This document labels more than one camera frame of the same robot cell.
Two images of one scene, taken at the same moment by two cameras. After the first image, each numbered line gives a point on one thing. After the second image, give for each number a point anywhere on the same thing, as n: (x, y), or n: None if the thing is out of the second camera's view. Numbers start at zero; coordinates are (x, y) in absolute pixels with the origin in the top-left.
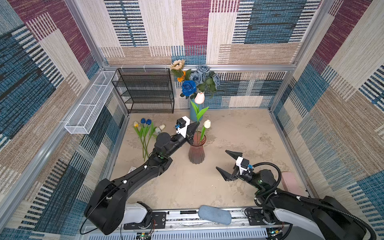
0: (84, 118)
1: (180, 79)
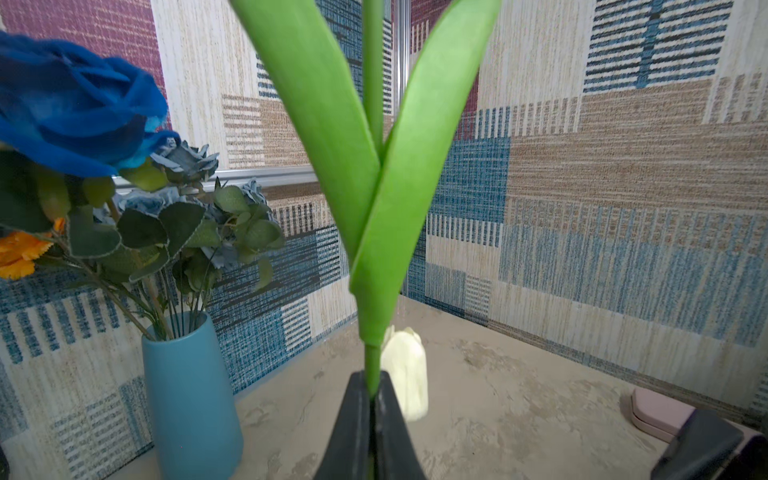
0: None
1: (19, 250)
